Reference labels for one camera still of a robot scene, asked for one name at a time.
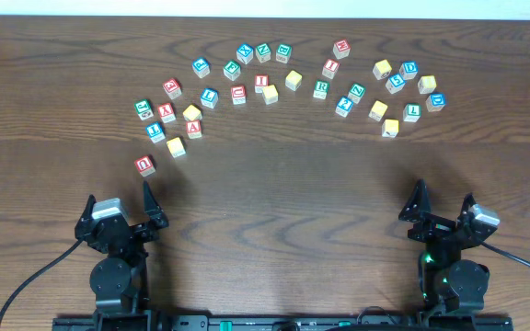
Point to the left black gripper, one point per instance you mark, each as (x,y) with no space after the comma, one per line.
(124,231)

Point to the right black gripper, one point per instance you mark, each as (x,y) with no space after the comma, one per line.
(441,227)

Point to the yellow C block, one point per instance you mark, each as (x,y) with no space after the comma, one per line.
(176,147)

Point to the yellow O block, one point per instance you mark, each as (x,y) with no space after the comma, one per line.
(293,80)

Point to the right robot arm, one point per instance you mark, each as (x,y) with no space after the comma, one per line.
(453,288)

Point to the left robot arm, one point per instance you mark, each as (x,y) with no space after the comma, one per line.
(120,281)

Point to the red U block lower left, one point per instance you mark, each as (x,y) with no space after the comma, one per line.
(145,166)

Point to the red u block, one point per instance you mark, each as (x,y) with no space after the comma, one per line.
(145,166)
(238,95)

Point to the blue T block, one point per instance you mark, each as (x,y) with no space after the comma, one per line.
(155,132)

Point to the yellow K block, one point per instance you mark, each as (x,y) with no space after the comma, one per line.
(390,128)

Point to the green L block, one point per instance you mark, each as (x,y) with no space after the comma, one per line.
(412,112)

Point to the blue D block lower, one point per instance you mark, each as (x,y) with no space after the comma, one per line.
(435,102)

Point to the blue d block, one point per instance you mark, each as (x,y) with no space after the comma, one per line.
(408,70)
(435,102)

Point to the green J block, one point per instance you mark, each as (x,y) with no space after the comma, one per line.
(143,109)

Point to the yellow Q block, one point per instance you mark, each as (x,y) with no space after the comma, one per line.
(378,110)

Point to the red A block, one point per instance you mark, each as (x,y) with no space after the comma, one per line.
(194,129)

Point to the red Y block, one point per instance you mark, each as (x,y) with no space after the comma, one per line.
(166,113)

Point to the yellow 8 block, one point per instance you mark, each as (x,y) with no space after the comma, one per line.
(426,84)

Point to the yellow block near A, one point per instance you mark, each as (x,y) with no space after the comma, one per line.
(192,113)

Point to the blue 5 block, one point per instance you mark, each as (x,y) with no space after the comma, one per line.
(395,83)

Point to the blue D block upper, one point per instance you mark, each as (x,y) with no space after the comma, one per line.
(408,70)

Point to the blue 2 block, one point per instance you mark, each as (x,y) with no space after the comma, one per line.
(344,106)

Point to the green Z block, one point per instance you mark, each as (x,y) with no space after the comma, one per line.
(356,93)

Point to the blue L block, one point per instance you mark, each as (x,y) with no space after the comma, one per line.
(209,98)

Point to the yellow M block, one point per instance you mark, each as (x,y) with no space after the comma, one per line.
(382,69)

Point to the green R block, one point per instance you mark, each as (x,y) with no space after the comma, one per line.
(321,89)

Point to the blue P block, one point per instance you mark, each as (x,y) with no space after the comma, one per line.
(201,67)

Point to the red U block centre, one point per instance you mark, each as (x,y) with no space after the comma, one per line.
(238,95)

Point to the red I block right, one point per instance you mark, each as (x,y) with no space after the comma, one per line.
(330,68)

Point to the red i block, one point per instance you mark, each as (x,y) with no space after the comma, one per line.
(261,81)
(330,68)

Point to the green F block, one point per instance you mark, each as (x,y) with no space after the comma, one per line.
(232,70)

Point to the red W block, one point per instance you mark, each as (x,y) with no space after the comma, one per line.
(341,49)

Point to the yellow S block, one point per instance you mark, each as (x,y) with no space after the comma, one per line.
(270,94)

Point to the red I block left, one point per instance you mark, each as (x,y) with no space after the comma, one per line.
(261,81)

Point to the blue X block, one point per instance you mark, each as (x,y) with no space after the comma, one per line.
(245,53)

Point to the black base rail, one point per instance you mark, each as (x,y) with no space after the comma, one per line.
(228,323)

